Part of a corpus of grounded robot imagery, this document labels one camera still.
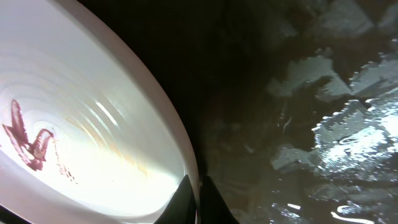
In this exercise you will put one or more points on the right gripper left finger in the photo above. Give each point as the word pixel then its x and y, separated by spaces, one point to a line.
pixel 182 207

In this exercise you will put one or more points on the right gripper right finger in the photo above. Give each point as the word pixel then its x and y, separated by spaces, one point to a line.
pixel 213 209

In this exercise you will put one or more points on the white plate stained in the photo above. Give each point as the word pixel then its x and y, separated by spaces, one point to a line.
pixel 87 133

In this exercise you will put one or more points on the brown serving tray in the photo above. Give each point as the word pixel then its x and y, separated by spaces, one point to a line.
pixel 290 105

